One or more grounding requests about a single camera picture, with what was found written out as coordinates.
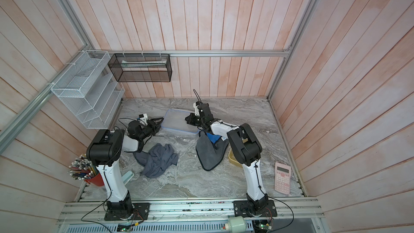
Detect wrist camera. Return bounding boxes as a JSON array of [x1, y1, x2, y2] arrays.
[[193, 101, 199, 113], [139, 113, 148, 125]]

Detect clear lunch box blue rim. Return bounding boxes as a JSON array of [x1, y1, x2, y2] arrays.
[[161, 109, 199, 136]]

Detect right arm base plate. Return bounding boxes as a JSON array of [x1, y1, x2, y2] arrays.
[[233, 200, 278, 217]]

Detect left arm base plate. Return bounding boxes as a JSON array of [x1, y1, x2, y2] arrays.
[[104, 202, 151, 221]]

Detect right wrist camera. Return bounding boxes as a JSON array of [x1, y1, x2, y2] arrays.
[[193, 101, 199, 113]]

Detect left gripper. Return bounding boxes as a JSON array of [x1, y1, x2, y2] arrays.
[[138, 117, 165, 140]]

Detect white cylinder device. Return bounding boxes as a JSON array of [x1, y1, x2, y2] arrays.
[[224, 216, 247, 233]]

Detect red cup of pencils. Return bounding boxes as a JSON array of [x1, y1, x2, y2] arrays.
[[68, 154, 104, 187]]

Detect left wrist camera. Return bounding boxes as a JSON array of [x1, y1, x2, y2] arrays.
[[139, 113, 148, 125]]

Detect pink calculator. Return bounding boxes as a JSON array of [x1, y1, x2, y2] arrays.
[[274, 162, 291, 195]]

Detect yellow lunch box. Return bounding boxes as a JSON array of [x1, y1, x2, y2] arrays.
[[228, 150, 242, 168]]

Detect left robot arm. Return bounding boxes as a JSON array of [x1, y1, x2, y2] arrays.
[[86, 114, 164, 215]]

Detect pale green case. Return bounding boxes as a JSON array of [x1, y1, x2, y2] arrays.
[[122, 170, 135, 185]]

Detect white wire mesh shelf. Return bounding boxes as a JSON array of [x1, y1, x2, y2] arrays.
[[51, 51, 125, 129]]

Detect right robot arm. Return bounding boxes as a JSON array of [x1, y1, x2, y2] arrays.
[[185, 100, 268, 210]]

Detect dark grey cloth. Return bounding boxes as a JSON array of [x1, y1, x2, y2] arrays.
[[133, 143, 179, 179]]

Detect black mesh basket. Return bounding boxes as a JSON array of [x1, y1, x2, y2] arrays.
[[108, 53, 173, 83]]

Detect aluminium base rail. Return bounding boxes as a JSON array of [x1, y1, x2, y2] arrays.
[[57, 197, 330, 233]]

